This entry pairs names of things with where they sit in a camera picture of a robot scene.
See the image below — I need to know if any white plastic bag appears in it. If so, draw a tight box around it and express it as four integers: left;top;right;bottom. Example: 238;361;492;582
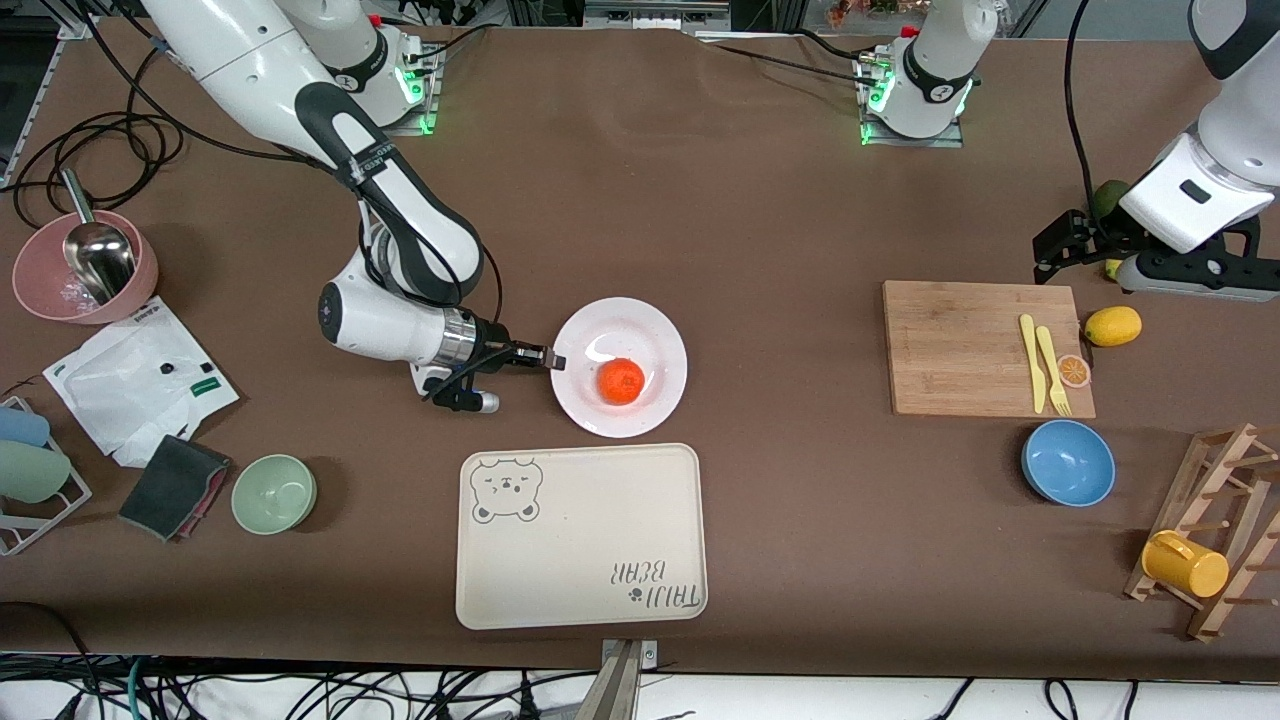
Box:
43;296;241;469

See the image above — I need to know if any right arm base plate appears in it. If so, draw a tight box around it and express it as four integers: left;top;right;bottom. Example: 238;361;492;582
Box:
395;40;443;137

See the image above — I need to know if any cream bear print tray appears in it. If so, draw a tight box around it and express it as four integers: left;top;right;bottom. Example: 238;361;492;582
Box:
455;443;710;631

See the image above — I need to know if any white wire cup rack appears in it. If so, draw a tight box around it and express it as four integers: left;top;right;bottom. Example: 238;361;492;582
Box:
0;395;93;557

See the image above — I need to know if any dark grey folded cloth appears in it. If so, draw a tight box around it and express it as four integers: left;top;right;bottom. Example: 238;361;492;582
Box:
118;434;233;543

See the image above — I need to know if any blue bowl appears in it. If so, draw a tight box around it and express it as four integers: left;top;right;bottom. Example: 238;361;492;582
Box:
1021;419;1117;508

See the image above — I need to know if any light blue cup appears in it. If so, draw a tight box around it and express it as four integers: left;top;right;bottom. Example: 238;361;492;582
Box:
0;407;51;449

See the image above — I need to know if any metal scoop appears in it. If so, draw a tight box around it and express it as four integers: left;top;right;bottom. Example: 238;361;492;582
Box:
60;168;138;306

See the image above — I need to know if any black base cable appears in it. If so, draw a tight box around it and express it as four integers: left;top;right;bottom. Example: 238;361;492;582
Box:
700;38;881;89
418;25;491;71

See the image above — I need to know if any pink bowl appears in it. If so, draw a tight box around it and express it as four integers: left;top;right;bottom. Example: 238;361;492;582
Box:
12;209;159;325

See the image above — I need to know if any metal table bracket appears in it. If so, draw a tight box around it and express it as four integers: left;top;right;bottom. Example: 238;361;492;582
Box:
598;638;659;720

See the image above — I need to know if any white round plate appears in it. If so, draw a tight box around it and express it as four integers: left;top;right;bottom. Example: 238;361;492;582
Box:
551;297;689;440

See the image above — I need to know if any yellow lemon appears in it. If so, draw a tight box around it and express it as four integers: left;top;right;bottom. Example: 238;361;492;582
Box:
1085;306;1143;348

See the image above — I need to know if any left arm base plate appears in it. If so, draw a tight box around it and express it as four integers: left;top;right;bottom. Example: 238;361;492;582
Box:
855;50;967;149

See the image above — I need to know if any yellow plastic fork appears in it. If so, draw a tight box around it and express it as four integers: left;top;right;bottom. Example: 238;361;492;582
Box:
1035;326;1073;418

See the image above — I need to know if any yellow plastic knife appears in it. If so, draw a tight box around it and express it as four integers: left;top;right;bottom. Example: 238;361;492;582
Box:
1019;314;1048;414

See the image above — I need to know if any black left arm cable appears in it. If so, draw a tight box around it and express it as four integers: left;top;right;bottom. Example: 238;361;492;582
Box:
1064;0;1101;191

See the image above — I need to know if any aluminium frame rail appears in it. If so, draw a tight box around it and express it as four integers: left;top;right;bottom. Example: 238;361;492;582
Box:
583;0;733;31

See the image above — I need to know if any pale green bowl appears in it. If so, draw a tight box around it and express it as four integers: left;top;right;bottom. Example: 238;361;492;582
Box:
231;454;318;536

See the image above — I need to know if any yellow mug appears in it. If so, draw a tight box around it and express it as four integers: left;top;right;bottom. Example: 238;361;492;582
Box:
1141;530;1230;599

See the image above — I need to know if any wooden cutting board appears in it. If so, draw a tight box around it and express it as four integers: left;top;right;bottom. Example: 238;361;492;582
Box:
882;280;1097;419

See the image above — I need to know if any pale green cup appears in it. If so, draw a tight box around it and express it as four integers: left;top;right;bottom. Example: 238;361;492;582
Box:
0;440;73;505

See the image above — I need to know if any wooden mug rack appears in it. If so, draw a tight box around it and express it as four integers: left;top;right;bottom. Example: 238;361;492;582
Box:
1124;423;1280;643

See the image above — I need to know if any orange fruit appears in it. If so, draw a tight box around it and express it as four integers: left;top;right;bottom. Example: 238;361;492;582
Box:
597;358;646;406

